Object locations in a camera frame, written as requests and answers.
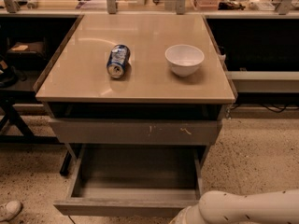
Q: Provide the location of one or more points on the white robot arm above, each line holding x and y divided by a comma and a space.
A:
218, 207

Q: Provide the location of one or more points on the grey drawer cabinet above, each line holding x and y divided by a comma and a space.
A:
78, 86

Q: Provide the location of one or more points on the grey drawer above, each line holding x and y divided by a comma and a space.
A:
136, 131
127, 181

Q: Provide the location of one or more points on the black folding stand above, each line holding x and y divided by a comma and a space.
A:
12, 116

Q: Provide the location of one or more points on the grey top drawer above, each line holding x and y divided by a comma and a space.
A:
136, 131

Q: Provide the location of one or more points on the white ceramic bowl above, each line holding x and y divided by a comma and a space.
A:
184, 60

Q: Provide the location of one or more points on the blue soda can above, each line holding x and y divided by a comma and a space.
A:
117, 61

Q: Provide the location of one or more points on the white sneaker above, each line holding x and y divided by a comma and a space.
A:
9, 210

